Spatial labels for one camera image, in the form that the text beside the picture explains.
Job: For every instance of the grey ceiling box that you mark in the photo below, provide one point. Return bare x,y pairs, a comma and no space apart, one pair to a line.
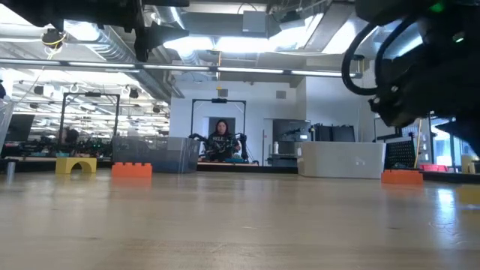
255,21

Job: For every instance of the black gantry frame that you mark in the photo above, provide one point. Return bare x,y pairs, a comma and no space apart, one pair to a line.
219,100
90,94

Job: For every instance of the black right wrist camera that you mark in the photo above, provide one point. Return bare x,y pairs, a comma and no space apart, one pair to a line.
393,9

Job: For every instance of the black hanging device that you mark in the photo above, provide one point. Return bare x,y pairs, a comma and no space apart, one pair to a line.
53,38

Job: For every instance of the silver overhead bar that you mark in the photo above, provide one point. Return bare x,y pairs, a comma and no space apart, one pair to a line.
180,67

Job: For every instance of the white plastic bin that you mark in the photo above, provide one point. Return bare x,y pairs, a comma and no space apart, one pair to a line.
341,159

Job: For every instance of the orange building block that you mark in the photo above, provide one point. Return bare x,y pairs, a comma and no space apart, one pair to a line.
131,170
402,177

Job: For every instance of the clear plastic bin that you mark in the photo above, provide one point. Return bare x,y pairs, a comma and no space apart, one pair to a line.
5,123

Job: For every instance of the dark grey translucent bin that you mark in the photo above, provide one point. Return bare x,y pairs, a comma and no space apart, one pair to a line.
165,153

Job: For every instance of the black aluminium table frame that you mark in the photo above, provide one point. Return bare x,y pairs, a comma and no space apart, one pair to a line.
247,169

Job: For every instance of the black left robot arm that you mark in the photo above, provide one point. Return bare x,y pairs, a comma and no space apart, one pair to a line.
75,11

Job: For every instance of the black monitor pair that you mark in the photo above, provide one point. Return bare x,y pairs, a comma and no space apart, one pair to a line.
333,133

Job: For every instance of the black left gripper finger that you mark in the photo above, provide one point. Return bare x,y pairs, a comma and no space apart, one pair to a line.
144,41

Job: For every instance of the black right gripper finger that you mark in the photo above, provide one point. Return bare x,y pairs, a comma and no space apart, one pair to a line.
468,135

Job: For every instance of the background robot workstation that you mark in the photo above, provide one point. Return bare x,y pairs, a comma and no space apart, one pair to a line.
41,147

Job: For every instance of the pale yellow container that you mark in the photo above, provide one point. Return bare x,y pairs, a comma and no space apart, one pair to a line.
468,164

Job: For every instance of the silver ceiling duct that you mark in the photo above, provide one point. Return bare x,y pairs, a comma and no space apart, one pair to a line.
120,48

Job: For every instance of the black pegboard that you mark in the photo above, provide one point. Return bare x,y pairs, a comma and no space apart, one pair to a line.
399,152

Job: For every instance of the grey wall vent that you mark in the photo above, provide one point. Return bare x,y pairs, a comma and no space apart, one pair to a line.
281,94
222,93

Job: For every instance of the yellow stick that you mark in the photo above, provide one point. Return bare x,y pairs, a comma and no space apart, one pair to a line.
417,146

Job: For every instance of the red tray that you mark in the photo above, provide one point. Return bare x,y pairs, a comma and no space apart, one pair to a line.
433,167

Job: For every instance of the grey cabinet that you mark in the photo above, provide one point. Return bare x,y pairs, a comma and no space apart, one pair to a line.
288,131

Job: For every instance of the black background robot arm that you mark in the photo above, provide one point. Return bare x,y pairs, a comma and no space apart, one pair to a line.
243,142
197,138

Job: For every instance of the white bottle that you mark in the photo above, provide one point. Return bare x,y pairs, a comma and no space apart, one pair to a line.
276,148

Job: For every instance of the yellow arch block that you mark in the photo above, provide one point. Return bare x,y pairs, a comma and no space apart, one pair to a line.
63,165

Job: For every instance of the person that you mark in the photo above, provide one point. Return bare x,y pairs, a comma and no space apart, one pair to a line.
222,144
71,135

